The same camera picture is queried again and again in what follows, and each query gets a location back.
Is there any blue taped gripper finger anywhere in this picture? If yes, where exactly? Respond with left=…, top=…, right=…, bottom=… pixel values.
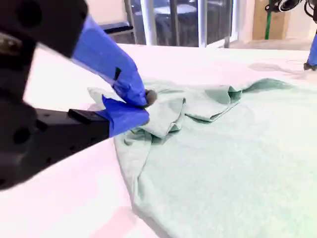
left=24, top=95, right=151, bottom=167
left=0, top=0, right=158, bottom=108

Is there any blue taped gripper finger with dark tip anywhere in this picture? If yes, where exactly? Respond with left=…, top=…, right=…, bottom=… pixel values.
left=304, top=31, right=317, bottom=72

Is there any pale green T-shirt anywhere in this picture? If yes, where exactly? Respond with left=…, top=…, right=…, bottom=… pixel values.
left=88, top=78, right=317, bottom=238

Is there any dark bench seat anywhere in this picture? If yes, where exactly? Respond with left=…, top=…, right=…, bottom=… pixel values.
left=102, top=20, right=135, bottom=35

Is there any green pole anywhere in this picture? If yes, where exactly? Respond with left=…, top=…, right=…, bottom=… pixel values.
left=264, top=10, right=272, bottom=41

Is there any black cable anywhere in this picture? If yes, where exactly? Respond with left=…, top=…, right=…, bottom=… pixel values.
left=303, top=0, right=317, bottom=25

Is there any white window post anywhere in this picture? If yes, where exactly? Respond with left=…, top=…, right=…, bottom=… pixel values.
left=140, top=0, right=159, bottom=46
left=197, top=0, right=209, bottom=48

